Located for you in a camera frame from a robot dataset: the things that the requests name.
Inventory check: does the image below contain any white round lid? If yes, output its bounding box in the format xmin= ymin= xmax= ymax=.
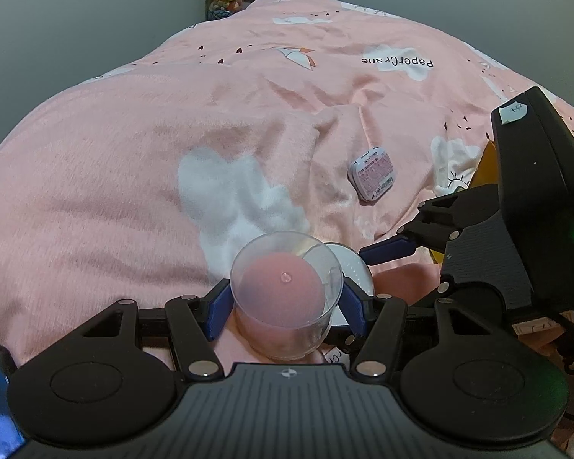
xmin=326 ymin=243 xmax=374 ymax=296

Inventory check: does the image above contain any orange white storage box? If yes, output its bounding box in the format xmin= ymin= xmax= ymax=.
xmin=468 ymin=140 xmax=499 ymax=189

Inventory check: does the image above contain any clear plastic cup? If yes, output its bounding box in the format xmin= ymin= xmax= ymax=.
xmin=230 ymin=231 xmax=344 ymax=361

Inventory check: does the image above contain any pink cloud-print bedspread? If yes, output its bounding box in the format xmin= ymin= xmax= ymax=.
xmin=0 ymin=0 xmax=533 ymax=363

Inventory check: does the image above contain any pink white tin case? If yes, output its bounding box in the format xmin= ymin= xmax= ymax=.
xmin=347 ymin=147 xmax=395 ymax=204

